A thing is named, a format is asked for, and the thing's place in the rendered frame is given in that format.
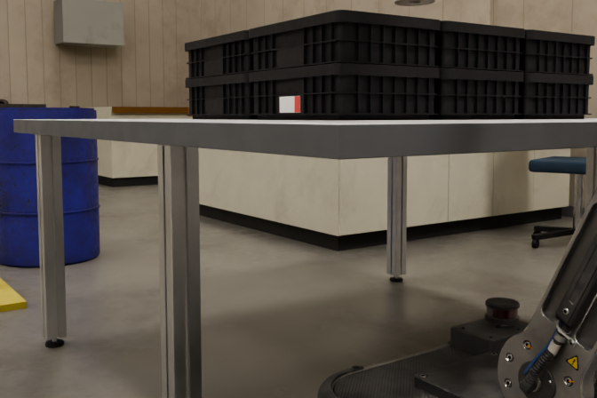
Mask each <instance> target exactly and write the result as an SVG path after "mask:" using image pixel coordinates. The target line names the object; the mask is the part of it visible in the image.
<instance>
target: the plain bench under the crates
mask: <svg viewBox="0 0 597 398"><path fill-rule="evenodd" d="M13 131H14V132H17V133H28V134H35V135H36V183H37V209H38V234H39V261H40V287H41V313H42V335H43V336H44V337H45V338H46V339H47V341H46V342H45V346H46V347H49V348H55V347H60V346H63V345H64V340H63V339H60V338H64V337H66V336H67V316H66V287H65V259H64V230H63V202H62V173H61V144H60V137H71V138H81V139H102V140H113V141H123V142H134V143H145V144H156V145H157V164H158V211H159V259H160V306H161V352H162V398H202V344H201V280H200V215H199V150H198V148H208V149H219V150H230V151H241V152H252V153H262V154H273V155H294V156H304V157H315V158H326V159H337V160H345V159H363V158H381V157H388V159H387V247H386V273H387V274H390V275H394V276H392V277H390V281H391V282H396V283H398V282H402V278H401V277H399V276H398V275H406V228H407V157H408V156H419V155H454V154H473V153H492V152H511V151H530V150H547V149H566V148H585V147H586V174H585V209H586V207H587V205H588V204H589V202H590V200H591V198H592V196H593V193H594V191H595V189H596V188H597V118H584V119H497V120H228V119H13Z"/></svg>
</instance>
